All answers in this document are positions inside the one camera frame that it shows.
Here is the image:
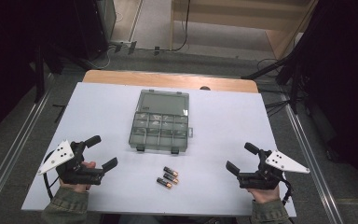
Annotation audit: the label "black tripod stand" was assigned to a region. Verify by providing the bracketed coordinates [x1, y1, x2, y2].
[241, 50, 302, 115]

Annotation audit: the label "person's right hand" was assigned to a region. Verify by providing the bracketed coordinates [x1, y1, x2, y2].
[247, 184, 282, 205]

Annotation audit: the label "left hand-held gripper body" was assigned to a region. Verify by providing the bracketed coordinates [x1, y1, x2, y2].
[37, 139, 105, 187]

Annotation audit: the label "metal floor rail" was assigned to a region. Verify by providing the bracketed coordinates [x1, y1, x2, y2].
[0, 74, 55, 213]
[282, 92, 346, 224]

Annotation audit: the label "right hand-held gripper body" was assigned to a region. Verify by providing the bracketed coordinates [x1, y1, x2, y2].
[238, 148, 311, 190]

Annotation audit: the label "black floor cables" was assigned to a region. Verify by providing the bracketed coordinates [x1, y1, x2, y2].
[256, 57, 296, 119]

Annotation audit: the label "white floor cable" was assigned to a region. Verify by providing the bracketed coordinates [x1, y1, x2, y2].
[88, 46, 112, 70]

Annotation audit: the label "wooden table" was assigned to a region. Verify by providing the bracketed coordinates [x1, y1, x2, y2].
[82, 69, 259, 94]

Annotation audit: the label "white table board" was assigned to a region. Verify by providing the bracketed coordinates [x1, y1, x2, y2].
[21, 81, 297, 218]

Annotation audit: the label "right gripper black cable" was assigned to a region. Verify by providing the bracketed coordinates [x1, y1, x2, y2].
[281, 172, 295, 207]

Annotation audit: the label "light wooden shelf unit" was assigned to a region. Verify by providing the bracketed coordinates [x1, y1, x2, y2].
[169, 0, 320, 61]

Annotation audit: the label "black battery with copper end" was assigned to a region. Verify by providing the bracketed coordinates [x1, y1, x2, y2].
[162, 172, 180, 186]
[156, 176, 173, 190]
[162, 165, 179, 177]

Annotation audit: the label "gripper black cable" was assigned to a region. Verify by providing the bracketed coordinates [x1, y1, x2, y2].
[281, 172, 295, 207]
[43, 150, 61, 201]

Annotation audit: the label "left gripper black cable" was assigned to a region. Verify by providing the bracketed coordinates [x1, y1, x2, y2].
[43, 150, 61, 201]

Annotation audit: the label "hanging black cable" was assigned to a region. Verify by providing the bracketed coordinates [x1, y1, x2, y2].
[167, 0, 192, 52]

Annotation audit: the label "dark cabinet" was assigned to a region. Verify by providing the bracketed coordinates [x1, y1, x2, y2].
[73, 0, 117, 62]

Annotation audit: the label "person's left hand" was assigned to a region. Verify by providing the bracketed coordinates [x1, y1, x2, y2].
[58, 161, 97, 194]

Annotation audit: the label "clear grey plastic organizer box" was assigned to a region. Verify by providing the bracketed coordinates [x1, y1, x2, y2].
[128, 89, 195, 156]

